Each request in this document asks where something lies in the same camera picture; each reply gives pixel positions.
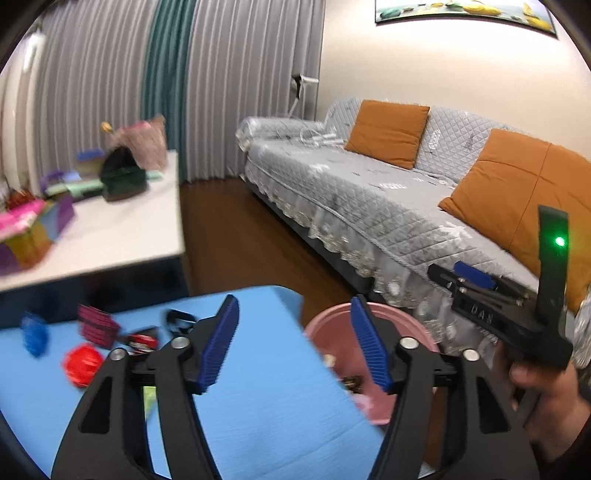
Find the red foam net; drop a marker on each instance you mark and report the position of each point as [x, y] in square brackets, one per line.
[83, 364]

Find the yellow ball on stick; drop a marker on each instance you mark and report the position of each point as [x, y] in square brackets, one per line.
[107, 127]

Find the dark green round tin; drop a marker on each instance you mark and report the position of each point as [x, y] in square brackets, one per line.
[124, 184]

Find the person's right hand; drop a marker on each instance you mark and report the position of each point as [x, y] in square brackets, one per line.
[551, 406]

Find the white clip lamp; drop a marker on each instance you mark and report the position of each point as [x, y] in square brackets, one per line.
[304, 83]

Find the wall picture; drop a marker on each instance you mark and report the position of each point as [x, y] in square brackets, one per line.
[461, 11]

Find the red black snack packet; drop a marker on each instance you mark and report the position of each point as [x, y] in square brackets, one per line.
[138, 341]

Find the blue plastic bag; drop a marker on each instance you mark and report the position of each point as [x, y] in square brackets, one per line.
[34, 334]

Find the pink fabric basket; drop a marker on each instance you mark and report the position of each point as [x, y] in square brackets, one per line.
[145, 145]

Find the teal curtain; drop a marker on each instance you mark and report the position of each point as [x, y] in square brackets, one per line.
[166, 69]

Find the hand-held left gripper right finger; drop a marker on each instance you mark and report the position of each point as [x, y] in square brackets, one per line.
[371, 346]

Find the sofa with grey quilted cover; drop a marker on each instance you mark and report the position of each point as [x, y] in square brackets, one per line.
[351, 203]

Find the grey curtain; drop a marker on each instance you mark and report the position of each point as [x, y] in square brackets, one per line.
[87, 78]
[249, 78]

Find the stack of coloured bowls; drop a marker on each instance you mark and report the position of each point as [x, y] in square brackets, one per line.
[90, 164]

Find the white-topped coffee table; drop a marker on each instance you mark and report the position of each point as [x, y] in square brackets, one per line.
[120, 230]

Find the magenta patterned black box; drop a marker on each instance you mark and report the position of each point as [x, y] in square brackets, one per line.
[98, 325]

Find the pink plastic bin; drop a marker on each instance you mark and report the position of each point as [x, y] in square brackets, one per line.
[332, 332]

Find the orange cushion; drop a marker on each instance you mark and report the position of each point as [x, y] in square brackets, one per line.
[388, 131]
[508, 194]

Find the colourful gift box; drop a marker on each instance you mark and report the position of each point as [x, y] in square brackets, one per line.
[32, 240]

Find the red teapot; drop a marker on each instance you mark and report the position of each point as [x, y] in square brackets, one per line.
[18, 198]

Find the white standing air conditioner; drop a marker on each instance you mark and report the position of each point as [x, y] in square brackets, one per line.
[32, 53]

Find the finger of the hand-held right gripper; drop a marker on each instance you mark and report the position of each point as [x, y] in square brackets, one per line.
[443, 277]
[475, 276]

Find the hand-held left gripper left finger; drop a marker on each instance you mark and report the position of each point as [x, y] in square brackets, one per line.
[217, 350]

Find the blue mat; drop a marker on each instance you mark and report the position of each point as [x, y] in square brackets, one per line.
[277, 415]

